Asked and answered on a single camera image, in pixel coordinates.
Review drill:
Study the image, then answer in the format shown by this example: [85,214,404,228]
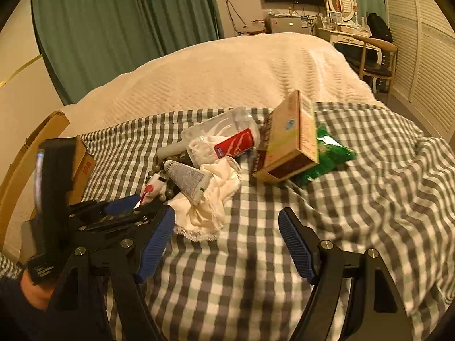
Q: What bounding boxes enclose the cream textured blanket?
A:
[59,32,384,139]

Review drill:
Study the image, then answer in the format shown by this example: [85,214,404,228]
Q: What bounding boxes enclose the brown cardboard box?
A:
[0,111,97,256]

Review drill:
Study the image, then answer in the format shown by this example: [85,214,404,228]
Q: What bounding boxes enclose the grey small fridge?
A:
[266,13,310,36]

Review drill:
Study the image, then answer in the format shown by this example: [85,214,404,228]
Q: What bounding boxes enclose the grey white toothpaste tube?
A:
[164,160,214,207]

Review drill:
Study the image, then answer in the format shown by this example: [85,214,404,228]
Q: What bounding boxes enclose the dark bead bracelet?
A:
[147,151,191,201]

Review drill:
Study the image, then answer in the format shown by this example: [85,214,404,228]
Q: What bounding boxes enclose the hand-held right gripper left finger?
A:
[43,204,176,341]

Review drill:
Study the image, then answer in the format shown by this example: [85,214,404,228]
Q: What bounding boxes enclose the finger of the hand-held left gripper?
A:
[80,202,166,243]
[76,195,142,221]

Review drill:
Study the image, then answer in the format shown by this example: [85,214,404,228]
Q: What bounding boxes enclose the wooden chair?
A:
[353,35,398,93]

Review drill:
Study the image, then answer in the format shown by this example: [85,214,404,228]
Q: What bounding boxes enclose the person's left hand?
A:
[19,266,54,309]

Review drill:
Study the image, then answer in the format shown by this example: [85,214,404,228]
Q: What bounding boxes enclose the black bag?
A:
[366,12,393,43]

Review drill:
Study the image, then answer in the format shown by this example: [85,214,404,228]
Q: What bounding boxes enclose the brown carton box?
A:
[252,90,320,184]

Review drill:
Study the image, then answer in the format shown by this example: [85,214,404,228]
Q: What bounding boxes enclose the white louvered wardrobe doors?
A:
[382,0,455,139]

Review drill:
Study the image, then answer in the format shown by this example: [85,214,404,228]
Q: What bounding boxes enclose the wide green curtain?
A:
[31,0,224,105]

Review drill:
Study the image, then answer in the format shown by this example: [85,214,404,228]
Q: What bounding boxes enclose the red white small packet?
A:
[140,178,167,207]

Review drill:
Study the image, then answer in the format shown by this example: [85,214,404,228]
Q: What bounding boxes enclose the white dressing table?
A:
[315,21,377,48]

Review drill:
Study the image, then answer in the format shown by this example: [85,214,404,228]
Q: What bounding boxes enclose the person's left forearm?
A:
[0,273,48,341]

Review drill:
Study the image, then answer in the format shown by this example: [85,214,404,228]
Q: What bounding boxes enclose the red label plastic bottle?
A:
[213,107,262,159]

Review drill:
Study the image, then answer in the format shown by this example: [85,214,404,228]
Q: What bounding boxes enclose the white cylindrical tube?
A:
[156,142,187,159]

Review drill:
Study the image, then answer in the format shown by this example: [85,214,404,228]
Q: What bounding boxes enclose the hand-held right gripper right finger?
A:
[278,207,413,341]

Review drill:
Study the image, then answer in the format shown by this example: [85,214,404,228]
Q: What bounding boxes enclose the green snack packet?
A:
[291,122,357,187]

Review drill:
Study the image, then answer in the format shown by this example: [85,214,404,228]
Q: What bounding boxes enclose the clear floss pick container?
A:
[181,114,231,166]

